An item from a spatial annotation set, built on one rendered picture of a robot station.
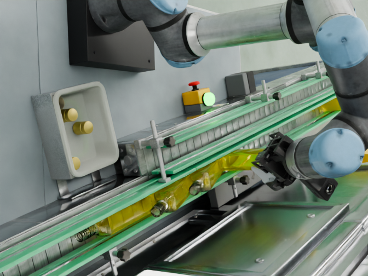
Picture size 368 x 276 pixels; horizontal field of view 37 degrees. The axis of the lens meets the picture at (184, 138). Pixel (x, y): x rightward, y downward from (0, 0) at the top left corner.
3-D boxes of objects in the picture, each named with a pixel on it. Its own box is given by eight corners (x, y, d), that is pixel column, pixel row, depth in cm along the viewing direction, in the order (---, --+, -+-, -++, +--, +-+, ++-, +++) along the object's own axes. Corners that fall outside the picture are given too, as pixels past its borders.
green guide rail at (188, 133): (145, 149, 152) (168, 148, 147) (145, 145, 152) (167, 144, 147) (363, 57, 286) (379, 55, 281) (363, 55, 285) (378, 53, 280)
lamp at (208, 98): (203, 107, 184) (210, 106, 182) (200, 93, 183) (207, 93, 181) (210, 104, 187) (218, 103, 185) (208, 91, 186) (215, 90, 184)
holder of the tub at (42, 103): (56, 199, 144) (75, 200, 139) (30, 96, 139) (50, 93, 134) (102, 178, 157) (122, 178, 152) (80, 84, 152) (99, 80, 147)
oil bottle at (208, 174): (207, 173, 174) (190, 195, 154) (203, 156, 173) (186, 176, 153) (224, 171, 173) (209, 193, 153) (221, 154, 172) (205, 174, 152)
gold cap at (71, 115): (55, 110, 142) (65, 109, 140) (65, 108, 145) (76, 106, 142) (58, 124, 143) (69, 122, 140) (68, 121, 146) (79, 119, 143)
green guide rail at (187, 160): (151, 174, 153) (173, 174, 148) (150, 171, 153) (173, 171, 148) (365, 72, 287) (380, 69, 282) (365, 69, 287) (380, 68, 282)
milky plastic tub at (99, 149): (51, 180, 142) (74, 180, 137) (30, 95, 138) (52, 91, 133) (99, 161, 156) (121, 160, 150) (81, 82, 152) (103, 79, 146)
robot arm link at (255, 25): (156, 4, 152) (350, -36, 119) (180, 47, 160) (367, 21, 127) (136, 30, 145) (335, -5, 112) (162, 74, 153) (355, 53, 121)
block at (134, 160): (121, 177, 154) (140, 177, 149) (114, 144, 152) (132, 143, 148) (130, 173, 156) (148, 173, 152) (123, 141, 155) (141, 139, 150)
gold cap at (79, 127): (70, 123, 146) (82, 122, 143) (80, 120, 149) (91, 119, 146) (74, 136, 147) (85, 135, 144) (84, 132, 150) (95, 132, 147)
